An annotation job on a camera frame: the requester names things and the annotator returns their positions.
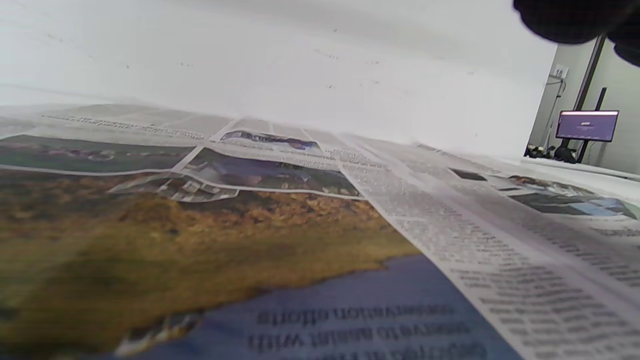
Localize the person's left hand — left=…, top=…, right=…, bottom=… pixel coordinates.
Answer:
left=512, top=0, right=640, bottom=68

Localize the printed newspaper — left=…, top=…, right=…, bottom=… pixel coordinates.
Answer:
left=0, top=102, right=640, bottom=360

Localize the computer monitor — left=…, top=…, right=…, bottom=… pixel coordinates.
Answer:
left=555, top=110, right=620, bottom=144

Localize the black monitor stand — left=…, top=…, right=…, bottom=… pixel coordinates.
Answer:
left=554, top=87, right=608, bottom=164

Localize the white partition board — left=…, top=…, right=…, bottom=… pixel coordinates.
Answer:
left=0, top=0, right=559, bottom=157

